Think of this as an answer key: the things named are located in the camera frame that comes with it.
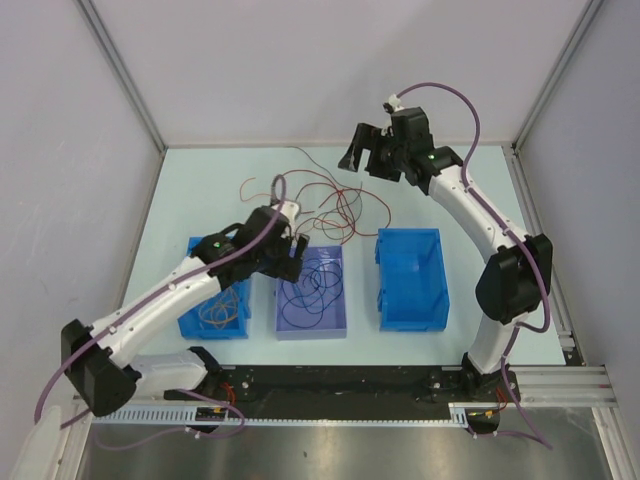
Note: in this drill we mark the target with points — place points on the right blue bin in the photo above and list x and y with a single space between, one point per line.
413 294

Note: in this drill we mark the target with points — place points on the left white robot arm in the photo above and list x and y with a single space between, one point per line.
103 361

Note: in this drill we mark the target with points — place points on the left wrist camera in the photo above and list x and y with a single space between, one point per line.
290 209

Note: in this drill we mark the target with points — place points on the slotted cable duct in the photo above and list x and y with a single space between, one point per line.
453 416

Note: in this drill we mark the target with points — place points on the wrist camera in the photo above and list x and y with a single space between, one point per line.
393 104
290 209

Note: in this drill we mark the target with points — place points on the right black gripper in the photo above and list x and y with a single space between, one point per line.
364 139

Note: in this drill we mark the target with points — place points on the middle purple tray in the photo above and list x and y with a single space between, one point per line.
313 308

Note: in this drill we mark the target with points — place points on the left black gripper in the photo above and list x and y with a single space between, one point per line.
289 267

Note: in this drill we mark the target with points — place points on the left blue bin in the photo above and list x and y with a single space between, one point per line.
222 317

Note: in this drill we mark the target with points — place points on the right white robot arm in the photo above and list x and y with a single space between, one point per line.
513 289

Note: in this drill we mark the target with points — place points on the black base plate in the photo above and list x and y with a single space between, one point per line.
352 393

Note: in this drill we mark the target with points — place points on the blue bin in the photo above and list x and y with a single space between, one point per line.
222 317
413 294

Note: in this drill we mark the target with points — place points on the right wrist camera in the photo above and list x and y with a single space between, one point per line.
393 104

